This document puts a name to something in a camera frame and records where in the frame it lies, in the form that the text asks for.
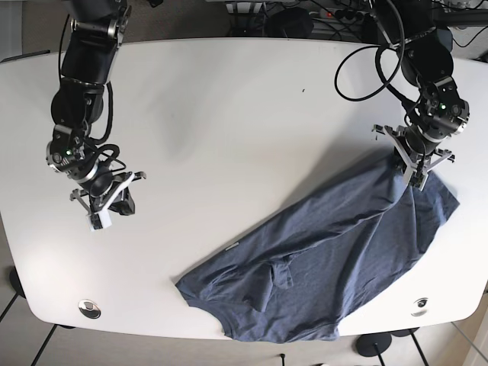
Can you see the left silver table grommet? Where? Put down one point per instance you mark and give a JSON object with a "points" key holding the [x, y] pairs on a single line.
{"points": [[89, 309]]}

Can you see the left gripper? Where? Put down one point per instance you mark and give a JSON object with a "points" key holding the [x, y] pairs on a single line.
{"points": [[416, 152]]}

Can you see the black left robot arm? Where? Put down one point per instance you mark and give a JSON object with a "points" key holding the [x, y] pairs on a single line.
{"points": [[426, 63]]}

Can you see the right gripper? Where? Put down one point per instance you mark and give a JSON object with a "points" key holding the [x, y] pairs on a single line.
{"points": [[108, 191]]}

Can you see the black round stand base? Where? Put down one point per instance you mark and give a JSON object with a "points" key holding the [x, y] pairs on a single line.
{"points": [[372, 345]]}

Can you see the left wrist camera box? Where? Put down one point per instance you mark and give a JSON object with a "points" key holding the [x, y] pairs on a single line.
{"points": [[418, 179]]}

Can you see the silver table grommet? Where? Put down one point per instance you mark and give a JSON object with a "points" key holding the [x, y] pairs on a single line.
{"points": [[89, 309], [420, 307]]}

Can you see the dark blue grey T-shirt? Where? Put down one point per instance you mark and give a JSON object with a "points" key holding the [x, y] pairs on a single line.
{"points": [[300, 273]]}

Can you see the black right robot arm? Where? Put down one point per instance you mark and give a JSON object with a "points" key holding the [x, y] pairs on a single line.
{"points": [[83, 111]]}

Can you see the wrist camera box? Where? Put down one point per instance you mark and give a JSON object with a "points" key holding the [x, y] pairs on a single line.
{"points": [[99, 221], [418, 179]]}

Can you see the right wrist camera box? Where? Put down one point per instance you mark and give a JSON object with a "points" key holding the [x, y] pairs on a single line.
{"points": [[99, 221]]}

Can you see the black power adapter box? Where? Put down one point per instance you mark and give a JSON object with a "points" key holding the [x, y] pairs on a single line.
{"points": [[290, 23]]}

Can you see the right silver table grommet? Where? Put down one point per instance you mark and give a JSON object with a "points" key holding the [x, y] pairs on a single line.
{"points": [[420, 307]]}

